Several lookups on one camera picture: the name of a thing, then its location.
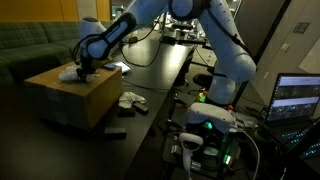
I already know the tablet with lit screen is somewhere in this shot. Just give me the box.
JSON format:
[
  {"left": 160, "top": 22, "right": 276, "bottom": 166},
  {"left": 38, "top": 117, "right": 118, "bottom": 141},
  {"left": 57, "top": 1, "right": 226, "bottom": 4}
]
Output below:
[{"left": 113, "top": 60, "right": 134, "bottom": 74}]

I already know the white VR headset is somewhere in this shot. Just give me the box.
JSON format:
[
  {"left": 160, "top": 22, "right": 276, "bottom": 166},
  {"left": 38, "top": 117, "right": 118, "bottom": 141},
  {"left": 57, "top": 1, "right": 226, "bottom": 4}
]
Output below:
[{"left": 184, "top": 102, "right": 238, "bottom": 134}]

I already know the white cable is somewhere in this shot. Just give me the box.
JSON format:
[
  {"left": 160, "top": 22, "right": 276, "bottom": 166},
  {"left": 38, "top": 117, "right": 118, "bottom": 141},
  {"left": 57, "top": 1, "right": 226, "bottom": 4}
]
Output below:
[{"left": 233, "top": 128, "right": 262, "bottom": 180}]

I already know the blue cloth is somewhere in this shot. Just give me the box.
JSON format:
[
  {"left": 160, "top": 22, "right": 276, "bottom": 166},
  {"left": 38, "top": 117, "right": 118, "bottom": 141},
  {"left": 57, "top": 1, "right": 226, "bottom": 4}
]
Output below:
[{"left": 103, "top": 63, "right": 118, "bottom": 71}]

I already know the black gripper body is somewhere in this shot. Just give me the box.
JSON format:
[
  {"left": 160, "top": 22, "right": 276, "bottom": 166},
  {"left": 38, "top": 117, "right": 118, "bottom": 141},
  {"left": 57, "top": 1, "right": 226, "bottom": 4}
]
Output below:
[{"left": 79, "top": 58, "right": 97, "bottom": 74}]

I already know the large cardboard box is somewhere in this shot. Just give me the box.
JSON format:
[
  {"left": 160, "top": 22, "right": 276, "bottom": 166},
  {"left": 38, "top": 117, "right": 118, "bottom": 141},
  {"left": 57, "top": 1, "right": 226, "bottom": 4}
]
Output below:
[{"left": 23, "top": 59, "right": 124, "bottom": 132}]

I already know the black stand pole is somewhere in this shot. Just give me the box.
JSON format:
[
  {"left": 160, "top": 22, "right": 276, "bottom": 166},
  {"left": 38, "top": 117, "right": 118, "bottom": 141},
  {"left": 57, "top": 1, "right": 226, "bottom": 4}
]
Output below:
[{"left": 233, "top": 0, "right": 292, "bottom": 108}]

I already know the laptop with lit screen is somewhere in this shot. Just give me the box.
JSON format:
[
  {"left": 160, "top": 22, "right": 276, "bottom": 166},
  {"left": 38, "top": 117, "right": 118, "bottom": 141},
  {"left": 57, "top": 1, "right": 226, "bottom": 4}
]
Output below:
[{"left": 264, "top": 72, "right": 320, "bottom": 161}]

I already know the black office chair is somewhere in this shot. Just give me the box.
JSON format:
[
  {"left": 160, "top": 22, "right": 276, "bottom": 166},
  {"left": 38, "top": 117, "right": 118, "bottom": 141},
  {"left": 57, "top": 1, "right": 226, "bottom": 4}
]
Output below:
[{"left": 188, "top": 64, "right": 218, "bottom": 96}]

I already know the white towel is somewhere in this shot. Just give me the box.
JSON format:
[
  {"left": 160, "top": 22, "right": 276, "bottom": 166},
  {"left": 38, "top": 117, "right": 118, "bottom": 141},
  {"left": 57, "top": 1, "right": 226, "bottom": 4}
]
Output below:
[{"left": 118, "top": 91, "right": 147, "bottom": 109}]

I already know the white VR controller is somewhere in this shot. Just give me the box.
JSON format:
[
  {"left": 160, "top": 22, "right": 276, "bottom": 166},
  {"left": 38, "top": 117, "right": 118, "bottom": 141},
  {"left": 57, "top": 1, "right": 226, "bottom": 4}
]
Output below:
[{"left": 178, "top": 132, "right": 204, "bottom": 173}]

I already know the plaid sofa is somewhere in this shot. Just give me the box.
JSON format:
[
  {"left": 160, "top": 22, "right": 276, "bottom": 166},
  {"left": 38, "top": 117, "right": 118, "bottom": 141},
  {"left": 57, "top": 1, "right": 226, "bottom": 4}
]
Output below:
[{"left": 0, "top": 21, "right": 84, "bottom": 84}]

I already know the black robot cable silver connector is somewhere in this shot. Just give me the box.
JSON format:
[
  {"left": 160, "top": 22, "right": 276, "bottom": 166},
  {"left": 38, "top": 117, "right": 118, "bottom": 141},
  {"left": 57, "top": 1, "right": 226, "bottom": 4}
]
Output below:
[{"left": 119, "top": 19, "right": 164, "bottom": 69}]

